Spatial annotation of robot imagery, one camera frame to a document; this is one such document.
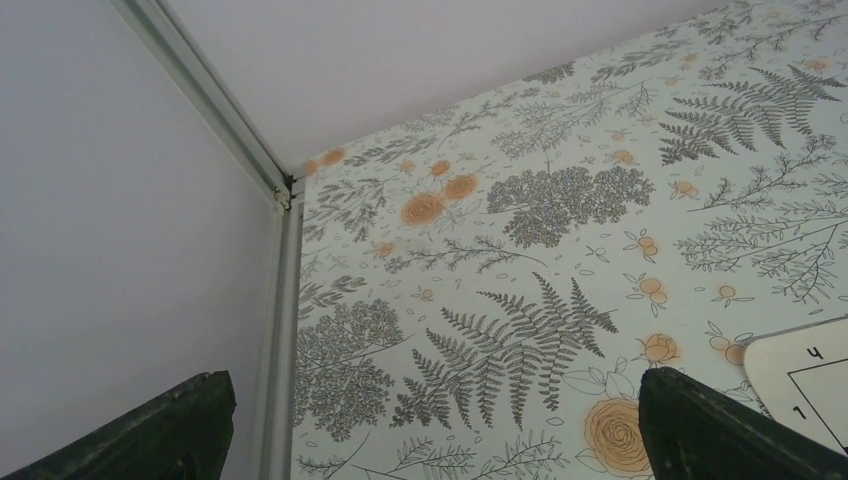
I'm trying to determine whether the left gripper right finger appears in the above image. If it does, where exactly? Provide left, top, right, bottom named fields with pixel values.
left=638, top=367, right=847, bottom=479

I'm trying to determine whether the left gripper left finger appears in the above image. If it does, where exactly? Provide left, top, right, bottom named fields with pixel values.
left=5, top=370, right=236, bottom=479

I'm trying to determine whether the black white chessboard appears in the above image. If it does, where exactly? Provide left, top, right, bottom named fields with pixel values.
left=743, top=315, right=847, bottom=455

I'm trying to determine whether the floral patterned mat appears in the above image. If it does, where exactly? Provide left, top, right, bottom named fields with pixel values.
left=290, top=1, right=847, bottom=479

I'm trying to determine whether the aluminium rail frame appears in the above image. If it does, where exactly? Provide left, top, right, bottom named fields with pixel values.
left=112, top=1, right=303, bottom=479

